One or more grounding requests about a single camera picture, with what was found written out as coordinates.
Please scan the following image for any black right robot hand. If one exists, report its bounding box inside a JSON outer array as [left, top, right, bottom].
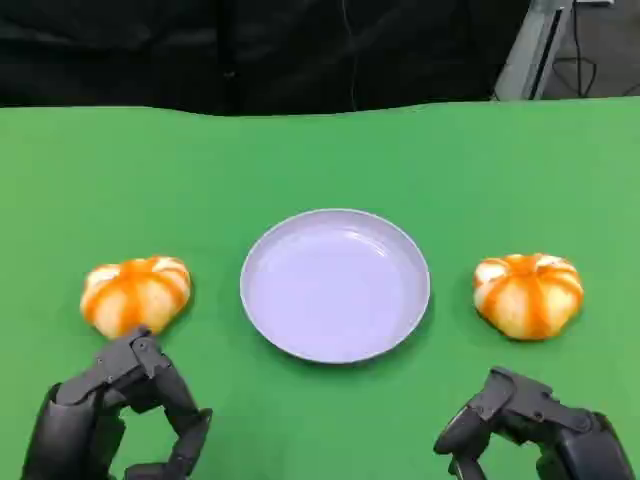
[[432, 366, 636, 480]]

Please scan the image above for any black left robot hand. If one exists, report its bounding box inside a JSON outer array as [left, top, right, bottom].
[[19, 325, 214, 480]]

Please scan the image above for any orange and white bread roll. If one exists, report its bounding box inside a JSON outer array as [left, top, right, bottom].
[[472, 253, 585, 343], [79, 255, 194, 341]]

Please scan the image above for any lilac plate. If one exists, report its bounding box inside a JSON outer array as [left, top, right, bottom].
[[239, 208, 431, 365]]

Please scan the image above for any green table cloth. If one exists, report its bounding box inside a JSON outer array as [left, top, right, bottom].
[[0, 93, 640, 480]]

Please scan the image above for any grey metal stand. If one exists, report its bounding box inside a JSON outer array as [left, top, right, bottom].
[[492, 0, 576, 101]]

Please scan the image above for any black backdrop curtain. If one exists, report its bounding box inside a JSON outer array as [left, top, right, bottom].
[[0, 0, 532, 117]]

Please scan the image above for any black floor cable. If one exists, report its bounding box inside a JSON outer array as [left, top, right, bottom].
[[553, 0, 600, 97]]

